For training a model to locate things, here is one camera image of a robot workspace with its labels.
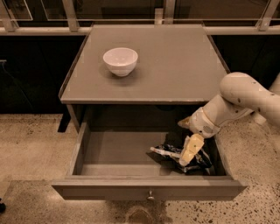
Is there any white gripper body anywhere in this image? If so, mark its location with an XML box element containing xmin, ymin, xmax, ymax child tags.
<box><xmin>189</xmin><ymin>107</ymin><xmax>221</xmax><ymax>138</ymax></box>

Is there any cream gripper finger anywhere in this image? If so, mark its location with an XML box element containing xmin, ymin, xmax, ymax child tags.
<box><xmin>179</xmin><ymin>134</ymin><xmax>204</xmax><ymax>166</ymax></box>
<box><xmin>178</xmin><ymin>116</ymin><xmax>190</xmax><ymax>129</ymax></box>

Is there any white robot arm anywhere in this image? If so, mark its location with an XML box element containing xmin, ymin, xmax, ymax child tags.
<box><xmin>178</xmin><ymin>72</ymin><xmax>280</xmax><ymax>166</ymax></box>

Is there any metal drawer knob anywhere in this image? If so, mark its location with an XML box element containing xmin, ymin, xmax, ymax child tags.
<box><xmin>147</xmin><ymin>191</ymin><xmax>155</xmax><ymax>201</ymax></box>

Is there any open grey top drawer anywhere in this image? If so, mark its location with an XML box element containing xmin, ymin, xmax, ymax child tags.
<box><xmin>52</xmin><ymin>122</ymin><xmax>247</xmax><ymax>201</ymax></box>

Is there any grey wooden cabinet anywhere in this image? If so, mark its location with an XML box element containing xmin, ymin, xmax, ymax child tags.
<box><xmin>59</xmin><ymin>24</ymin><xmax>229</xmax><ymax>127</ymax></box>

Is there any white ceramic bowl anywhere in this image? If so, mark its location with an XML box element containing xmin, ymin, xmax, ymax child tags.
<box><xmin>102</xmin><ymin>47</ymin><xmax>138</xmax><ymax>77</ymax></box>

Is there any dark object at floor edge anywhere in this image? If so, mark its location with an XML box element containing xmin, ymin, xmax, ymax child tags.
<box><xmin>0</xmin><ymin>198</ymin><xmax>6</xmax><ymax>213</ymax></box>

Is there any metal window railing frame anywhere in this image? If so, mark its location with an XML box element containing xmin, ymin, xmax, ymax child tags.
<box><xmin>0</xmin><ymin>0</ymin><xmax>280</xmax><ymax>35</ymax></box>

